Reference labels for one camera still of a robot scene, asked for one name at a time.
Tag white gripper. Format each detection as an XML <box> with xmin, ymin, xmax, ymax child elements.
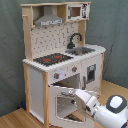
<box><xmin>69</xmin><ymin>89</ymin><xmax>100</xmax><ymax>116</ymax></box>

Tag white oven door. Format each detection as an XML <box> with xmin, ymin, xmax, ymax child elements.
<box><xmin>48</xmin><ymin>84</ymin><xmax>97</xmax><ymax>128</ymax></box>

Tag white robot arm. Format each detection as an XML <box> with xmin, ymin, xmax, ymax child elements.
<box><xmin>69</xmin><ymin>89</ymin><xmax>128</xmax><ymax>128</ymax></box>

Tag wooden toy kitchen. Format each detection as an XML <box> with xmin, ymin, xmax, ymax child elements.
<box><xmin>22</xmin><ymin>2</ymin><xmax>105</xmax><ymax>128</ymax></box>

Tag white fridge door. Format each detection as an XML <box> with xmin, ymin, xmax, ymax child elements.
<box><xmin>81</xmin><ymin>55</ymin><xmax>102</xmax><ymax>96</ymax></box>

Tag right red oven knob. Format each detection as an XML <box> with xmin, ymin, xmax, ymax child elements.
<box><xmin>71</xmin><ymin>66</ymin><xmax>78</xmax><ymax>73</ymax></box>

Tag red oven knob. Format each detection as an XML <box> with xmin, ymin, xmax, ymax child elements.
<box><xmin>71</xmin><ymin>66</ymin><xmax>78</xmax><ymax>73</ymax></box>
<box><xmin>54</xmin><ymin>73</ymin><xmax>60</xmax><ymax>79</ymax></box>

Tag left red oven knob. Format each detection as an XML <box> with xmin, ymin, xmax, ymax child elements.
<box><xmin>54</xmin><ymin>73</ymin><xmax>60</xmax><ymax>79</ymax></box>

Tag grey toy sink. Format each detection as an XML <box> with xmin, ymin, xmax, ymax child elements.
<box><xmin>65</xmin><ymin>47</ymin><xmax>95</xmax><ymax>56</ymax></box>

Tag black stovetop red burners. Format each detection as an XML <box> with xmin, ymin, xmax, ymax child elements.
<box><xmin>34</xmin><ymin>53</ymin><xmax>71</xmax><ymax>66</ymax></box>

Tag black toy faucet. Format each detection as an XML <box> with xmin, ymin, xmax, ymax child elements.
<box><xmin>67</xmin><ymin>33</ymin><xmax>83</xmax><ymax>49</ymax></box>

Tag grey backdrop curtain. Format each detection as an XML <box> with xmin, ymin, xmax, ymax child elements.
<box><xmin>0</xmin><ymin>0</ymin><xmax>128</xmax><ymax>117</ymax></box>

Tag white toy microwave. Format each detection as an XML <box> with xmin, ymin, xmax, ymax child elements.
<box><xmin>67</xmin><ymin>4</ymin><xmax>89</xmax><ymax>21</ymax></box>

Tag grey range hood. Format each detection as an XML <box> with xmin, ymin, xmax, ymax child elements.
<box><xmin>35</xmin><ymin>6</ymin><xmax>64</xmax><ymax>27</ymax></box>

